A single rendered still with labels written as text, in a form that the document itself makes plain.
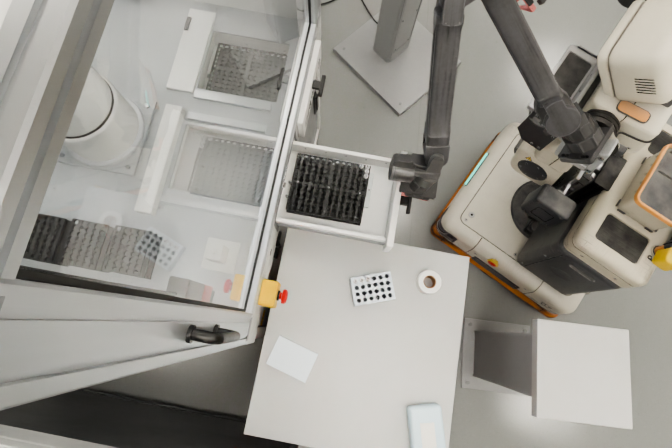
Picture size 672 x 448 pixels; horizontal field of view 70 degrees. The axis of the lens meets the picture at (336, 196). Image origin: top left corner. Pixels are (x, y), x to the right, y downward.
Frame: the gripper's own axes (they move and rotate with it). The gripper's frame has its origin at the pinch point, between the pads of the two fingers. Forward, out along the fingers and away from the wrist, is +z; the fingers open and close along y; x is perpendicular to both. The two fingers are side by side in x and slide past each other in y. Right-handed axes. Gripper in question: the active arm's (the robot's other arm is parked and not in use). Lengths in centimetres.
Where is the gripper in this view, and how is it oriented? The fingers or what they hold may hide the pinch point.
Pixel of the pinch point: (411, 193)
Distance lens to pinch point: 142.2
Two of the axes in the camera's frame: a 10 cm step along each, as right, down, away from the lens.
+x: -2.0, 9.4, -2.9
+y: -9.8, -2.2, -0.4
